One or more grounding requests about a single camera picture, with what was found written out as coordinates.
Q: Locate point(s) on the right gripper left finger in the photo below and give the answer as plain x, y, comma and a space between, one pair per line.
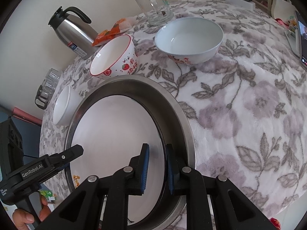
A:
132, 179

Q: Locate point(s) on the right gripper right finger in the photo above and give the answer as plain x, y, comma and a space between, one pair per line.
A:
182, 179

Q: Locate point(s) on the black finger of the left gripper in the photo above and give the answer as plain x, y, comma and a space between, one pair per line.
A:
68, 154

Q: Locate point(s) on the white plate black rim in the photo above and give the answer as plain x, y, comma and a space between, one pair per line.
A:
111, 132

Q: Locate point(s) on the white bowl red logo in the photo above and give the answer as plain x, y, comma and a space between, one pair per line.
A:
190, 40

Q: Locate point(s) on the person's left hand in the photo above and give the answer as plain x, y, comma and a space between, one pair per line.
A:
22, 218

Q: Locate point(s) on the small white bowl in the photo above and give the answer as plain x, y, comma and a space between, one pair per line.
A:
66, 105

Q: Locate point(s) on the clear drinking glass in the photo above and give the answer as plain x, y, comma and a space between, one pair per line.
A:
53, 75

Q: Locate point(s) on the floral fleece tablecloth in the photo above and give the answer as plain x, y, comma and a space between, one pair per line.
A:
246, 106

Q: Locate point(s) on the red embroidered cushion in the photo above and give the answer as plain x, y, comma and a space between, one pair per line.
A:
276, 223

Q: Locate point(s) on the strawberry pattern bowl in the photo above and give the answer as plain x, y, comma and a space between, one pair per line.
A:
117, 57

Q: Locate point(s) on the orange snack packet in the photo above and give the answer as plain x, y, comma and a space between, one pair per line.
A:
120, 27

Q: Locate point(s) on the clear glass mug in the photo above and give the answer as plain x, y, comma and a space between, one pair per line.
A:
157, 12

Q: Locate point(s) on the white power strip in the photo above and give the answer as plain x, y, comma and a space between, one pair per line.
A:
244, 4

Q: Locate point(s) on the smartphone showing video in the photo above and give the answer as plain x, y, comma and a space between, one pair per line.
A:
301, 38

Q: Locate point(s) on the glass teapot black handle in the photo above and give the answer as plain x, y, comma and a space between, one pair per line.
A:
42, 98

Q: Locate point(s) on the steel thermos black handle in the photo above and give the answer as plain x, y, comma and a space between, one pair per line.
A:
73, 28

